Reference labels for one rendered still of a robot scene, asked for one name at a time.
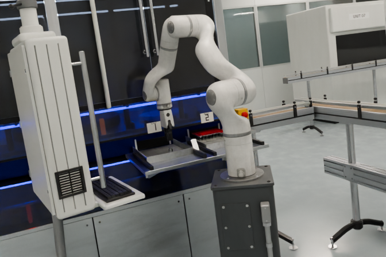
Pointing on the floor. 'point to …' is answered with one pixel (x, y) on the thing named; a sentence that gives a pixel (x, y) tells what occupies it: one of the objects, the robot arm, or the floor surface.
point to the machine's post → (218, 12)
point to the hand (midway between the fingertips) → (168, 136)
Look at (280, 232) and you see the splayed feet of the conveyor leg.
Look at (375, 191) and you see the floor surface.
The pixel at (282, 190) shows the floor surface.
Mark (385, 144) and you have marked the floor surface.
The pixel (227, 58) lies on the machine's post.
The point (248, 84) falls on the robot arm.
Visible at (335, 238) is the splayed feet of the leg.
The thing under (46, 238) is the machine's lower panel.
